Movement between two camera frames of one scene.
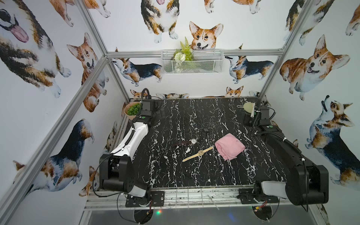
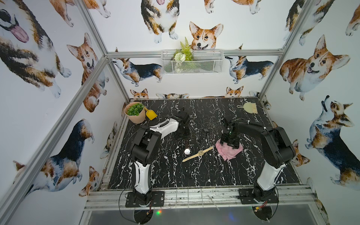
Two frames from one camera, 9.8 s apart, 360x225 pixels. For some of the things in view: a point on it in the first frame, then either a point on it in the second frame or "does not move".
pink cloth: [229, 146] does not move
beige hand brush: [247, 106] does not move
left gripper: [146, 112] -> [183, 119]
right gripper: [247, 116] -> [234, 145]
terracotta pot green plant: [131, 108] does not move
